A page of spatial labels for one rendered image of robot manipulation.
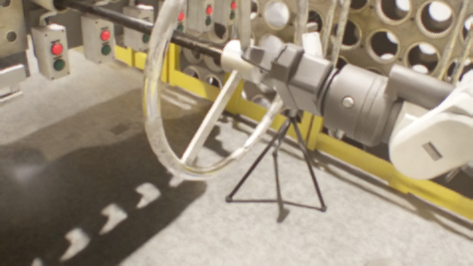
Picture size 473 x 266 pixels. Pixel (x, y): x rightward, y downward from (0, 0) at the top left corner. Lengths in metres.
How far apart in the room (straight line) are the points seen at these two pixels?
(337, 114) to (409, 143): 0.09
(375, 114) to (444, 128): 0.08
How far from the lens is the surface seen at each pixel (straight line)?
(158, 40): 0.34
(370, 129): 0.39
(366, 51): 2.41
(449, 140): 0.36
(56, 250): 1.36
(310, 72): 0.41
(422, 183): 1.75
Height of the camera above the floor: 1.04
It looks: 31 degrees down
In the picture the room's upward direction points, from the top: 7 degrees clockwise
